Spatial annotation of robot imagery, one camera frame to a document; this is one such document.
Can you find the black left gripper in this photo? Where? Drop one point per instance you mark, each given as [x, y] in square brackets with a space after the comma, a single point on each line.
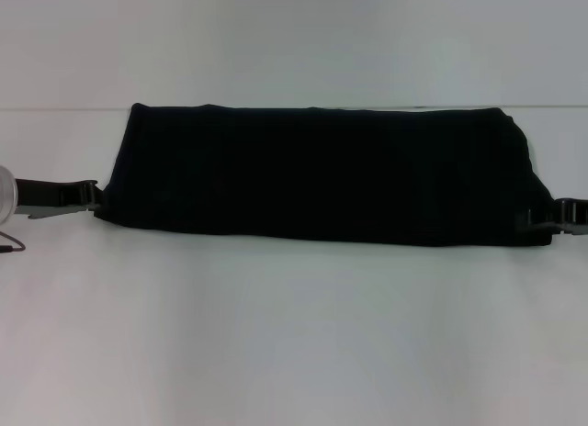
[39, 196]

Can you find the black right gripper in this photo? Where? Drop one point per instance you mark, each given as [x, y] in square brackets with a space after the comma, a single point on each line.
[576, 217]

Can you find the black shirt with FREE print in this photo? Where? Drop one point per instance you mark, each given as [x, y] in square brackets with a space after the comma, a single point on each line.
[321, 169]

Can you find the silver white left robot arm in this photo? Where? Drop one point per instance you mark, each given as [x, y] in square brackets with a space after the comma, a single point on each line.
[7, 194]

